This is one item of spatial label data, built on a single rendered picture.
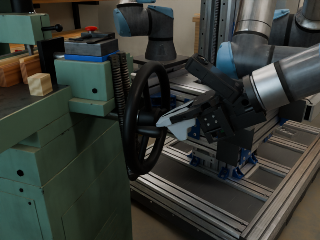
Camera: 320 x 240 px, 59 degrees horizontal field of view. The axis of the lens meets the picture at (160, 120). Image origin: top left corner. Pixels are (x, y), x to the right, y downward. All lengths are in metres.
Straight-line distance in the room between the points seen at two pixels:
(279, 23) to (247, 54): 0.45
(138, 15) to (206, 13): 0.29
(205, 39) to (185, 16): 2.79
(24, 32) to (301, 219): 1.55
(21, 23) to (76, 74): 0.20
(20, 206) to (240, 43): 0.62
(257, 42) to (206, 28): 0.68
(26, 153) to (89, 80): 0.21
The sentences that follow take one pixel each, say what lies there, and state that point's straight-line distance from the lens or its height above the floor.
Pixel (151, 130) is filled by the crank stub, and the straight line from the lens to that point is 0.58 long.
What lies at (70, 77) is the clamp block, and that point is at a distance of 0.70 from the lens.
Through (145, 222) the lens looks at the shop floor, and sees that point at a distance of 1.57.
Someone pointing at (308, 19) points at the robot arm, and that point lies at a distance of 1.00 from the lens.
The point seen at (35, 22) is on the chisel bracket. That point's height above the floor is 1.04.
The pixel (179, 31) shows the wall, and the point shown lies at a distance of 4.11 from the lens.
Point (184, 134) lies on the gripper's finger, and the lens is 0.56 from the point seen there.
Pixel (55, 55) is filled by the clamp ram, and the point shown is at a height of 0.95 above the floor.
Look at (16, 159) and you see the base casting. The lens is 0.69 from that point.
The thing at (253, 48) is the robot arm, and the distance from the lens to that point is 0.61.
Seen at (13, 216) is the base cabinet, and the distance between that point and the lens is 0.82.
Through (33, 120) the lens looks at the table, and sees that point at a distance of 0.62.
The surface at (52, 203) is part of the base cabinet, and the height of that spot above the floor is 0.65.
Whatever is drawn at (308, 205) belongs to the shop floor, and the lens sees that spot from 1.86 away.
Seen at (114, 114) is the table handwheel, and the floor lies 0.82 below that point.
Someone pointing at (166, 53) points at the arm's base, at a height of 0.85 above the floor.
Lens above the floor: 1.10
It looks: 25 degrees down
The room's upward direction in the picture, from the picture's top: straight up
